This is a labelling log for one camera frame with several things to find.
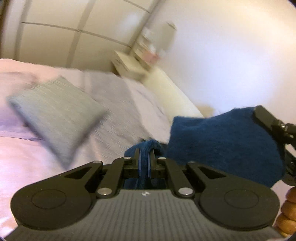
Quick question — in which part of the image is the dark blue fleece garment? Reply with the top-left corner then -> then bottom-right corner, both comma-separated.
125,108 -> 285,189

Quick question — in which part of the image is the right hand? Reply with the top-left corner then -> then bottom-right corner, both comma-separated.
275,187 -> 296,237

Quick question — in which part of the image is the white striped bed sheet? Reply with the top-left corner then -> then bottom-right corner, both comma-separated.
59,69 -> 171,167

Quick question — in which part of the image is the cream bed headboard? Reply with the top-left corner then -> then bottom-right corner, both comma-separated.
141,67 -> 204,122

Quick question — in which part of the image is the grey striped pillow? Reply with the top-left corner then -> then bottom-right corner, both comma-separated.
8,77 -> 107,168

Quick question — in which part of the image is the pink textured bedspread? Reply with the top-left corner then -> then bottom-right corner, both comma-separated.
1,59 -> 90,237

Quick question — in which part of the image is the oval table mirror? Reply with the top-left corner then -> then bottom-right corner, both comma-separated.
159,22 -> 177,58

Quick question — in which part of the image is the white wardrobe with panels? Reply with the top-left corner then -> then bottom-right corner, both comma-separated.
1,1 -> 158,72

